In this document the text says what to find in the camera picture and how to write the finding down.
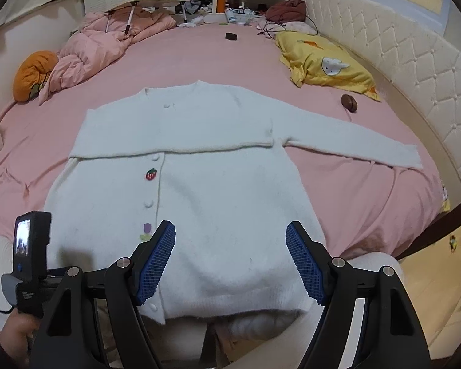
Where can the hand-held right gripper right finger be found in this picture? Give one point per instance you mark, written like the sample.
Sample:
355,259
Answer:
303,261

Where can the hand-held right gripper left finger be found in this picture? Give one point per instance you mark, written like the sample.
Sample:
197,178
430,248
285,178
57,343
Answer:
157,261

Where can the white knit cardigan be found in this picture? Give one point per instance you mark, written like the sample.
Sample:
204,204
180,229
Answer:
223,184

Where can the person's left hand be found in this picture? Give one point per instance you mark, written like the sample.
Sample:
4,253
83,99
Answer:
13,334

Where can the small brown round case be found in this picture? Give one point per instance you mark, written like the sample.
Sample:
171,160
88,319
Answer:
349,102

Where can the orange pumpkin cushion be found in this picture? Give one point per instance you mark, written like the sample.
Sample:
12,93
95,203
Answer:
30,73

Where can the yellow rabbit print pillow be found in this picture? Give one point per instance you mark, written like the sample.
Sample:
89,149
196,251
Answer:
322,61

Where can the pink bed sheet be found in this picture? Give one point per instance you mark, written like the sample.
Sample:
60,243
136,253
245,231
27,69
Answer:
215,57

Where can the pink duvet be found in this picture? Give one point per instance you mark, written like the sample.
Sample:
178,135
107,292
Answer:
96,42

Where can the white tufted headboard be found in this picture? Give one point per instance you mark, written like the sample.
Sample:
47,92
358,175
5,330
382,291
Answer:
407,53

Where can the small dark box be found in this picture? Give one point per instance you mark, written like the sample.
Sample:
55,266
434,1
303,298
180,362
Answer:
231,36

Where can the maroon bag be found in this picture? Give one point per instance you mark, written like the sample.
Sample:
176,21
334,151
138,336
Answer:
286,9

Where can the folding lap table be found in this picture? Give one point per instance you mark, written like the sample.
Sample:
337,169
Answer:
150,4

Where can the orange bottle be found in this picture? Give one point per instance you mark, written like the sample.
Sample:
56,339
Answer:
221,2

